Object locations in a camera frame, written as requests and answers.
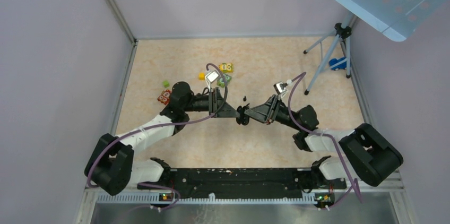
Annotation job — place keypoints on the white cable duct strip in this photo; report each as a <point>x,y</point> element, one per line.
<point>156,198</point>

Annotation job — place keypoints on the yellow number block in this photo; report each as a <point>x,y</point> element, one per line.
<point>226,67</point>

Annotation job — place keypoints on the green number block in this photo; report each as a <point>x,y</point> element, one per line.
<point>223,80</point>

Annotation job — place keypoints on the small green cube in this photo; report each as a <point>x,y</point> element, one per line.
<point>166,84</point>

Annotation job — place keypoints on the blue toy car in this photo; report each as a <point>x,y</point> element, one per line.
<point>336,64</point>

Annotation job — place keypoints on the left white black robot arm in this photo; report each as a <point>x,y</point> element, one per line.
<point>111,165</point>

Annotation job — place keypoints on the red number block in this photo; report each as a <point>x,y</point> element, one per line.
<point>164,97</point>

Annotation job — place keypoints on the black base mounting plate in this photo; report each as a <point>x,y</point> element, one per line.
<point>246,183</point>

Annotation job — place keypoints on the light blue tripod stand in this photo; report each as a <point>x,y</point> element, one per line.
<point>341,34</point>

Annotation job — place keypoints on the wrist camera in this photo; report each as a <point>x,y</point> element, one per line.
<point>281,89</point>
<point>211,77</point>

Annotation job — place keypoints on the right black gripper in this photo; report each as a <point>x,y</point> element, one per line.
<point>267,112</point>

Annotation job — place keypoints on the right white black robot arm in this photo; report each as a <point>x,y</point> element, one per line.
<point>366,154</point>

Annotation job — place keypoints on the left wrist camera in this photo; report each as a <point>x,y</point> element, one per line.
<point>211,77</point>

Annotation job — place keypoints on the black earbud charging case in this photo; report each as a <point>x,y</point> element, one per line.
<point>243,119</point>

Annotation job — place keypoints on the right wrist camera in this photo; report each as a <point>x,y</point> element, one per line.
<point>281,89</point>

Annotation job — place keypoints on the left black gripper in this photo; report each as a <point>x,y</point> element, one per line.
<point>215,101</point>

